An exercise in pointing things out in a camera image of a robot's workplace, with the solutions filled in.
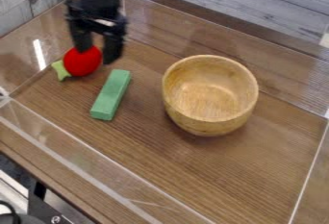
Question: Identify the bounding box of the black cable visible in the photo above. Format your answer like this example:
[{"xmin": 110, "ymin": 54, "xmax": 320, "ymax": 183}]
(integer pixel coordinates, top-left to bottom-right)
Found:
[{"xmin": 0, "ymin": 200, "xmax": 23, "ymax": 224}]

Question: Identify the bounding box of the red plush tomato toy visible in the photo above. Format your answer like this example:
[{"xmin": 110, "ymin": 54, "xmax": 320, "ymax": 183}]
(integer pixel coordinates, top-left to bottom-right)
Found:
[{"xmin": 51, "ymin": 46, "xmax": 102, "ymax": 81}]

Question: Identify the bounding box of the clear acrylic tray wall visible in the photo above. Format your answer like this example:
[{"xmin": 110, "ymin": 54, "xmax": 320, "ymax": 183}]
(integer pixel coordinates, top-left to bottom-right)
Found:
[{"xmin": 0, "ymin": 87, "xmax": 214, "ymax": 224}]

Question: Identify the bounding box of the green rectangular block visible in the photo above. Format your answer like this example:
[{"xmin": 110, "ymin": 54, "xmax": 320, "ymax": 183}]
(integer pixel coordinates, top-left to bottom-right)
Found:
[{"xmin": 90, "ymin": 69, "xmax": 131, "ymax": 120}]

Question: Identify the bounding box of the black table frame bracket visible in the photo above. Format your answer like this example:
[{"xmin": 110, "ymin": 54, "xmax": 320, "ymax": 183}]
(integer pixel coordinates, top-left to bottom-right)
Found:
[{"xmin": 27, "ymin": 182, "xmax": 74, "ymax": 224}]

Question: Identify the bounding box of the wooden bowl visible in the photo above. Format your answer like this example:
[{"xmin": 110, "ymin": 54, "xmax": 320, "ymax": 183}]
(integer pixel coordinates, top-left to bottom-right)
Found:
[{"xmin": 162, "ymin": 55, "xmax": 258, "ymax": 137}]

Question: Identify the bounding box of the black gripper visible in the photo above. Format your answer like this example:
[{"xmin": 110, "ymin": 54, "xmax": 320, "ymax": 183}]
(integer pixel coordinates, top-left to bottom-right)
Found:
[{"xmin": 66, "ymin": 0, "xmax": 127, "ymax": 64}]

